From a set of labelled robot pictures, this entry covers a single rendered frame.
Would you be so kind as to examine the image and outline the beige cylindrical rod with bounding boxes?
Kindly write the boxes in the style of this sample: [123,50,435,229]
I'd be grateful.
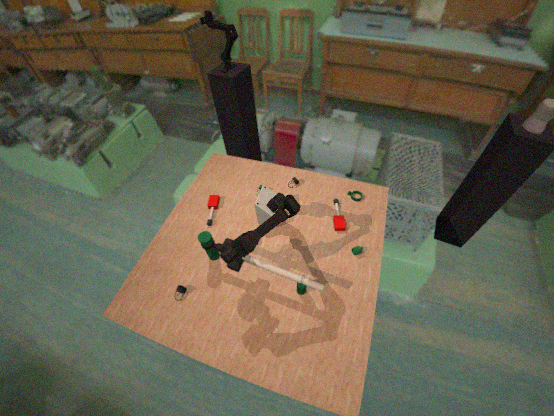
[242,255,324,291]

